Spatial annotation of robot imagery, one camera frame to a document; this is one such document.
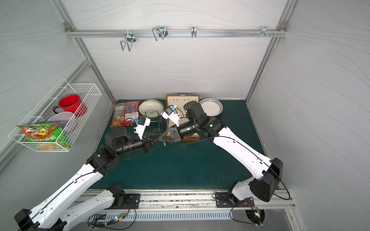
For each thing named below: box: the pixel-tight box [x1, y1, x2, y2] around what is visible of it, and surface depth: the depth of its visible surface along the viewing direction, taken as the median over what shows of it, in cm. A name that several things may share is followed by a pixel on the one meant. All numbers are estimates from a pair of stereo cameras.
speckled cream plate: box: [138, 99, 165, 118], surface depth 99 cm
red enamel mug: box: [52, 93, 88, 117], surface depth 67 cm
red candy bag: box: [110, 100, 141, 128], surface depth 109 cm
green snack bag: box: [16, 122, 72, 152], surface depth 55 cm
